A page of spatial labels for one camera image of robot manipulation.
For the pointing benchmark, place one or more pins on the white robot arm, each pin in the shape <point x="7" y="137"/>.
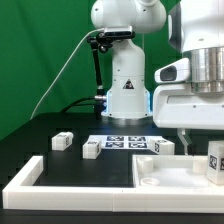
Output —
<point x="195" y="29"/>

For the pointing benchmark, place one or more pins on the AprilTag marker sheet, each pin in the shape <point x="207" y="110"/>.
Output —
<point x="124" y="142"/>

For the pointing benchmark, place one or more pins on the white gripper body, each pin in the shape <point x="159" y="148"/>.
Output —
<point x="175" y="105"/>

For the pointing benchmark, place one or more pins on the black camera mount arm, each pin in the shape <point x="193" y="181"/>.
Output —
<point x="97" y="66"/>

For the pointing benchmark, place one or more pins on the white U-shaped obstacle fence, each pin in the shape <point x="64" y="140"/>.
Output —
<point x="21" y="193"/>

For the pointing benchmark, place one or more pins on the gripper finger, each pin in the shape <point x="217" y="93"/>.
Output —
<point x="184" y="140"/>

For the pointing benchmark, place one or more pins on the white square tabletop part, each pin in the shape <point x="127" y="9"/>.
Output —
<point x="170" y="171"/>

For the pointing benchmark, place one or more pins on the grey camera on mount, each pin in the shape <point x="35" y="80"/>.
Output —
<point x="119" y="32"/>

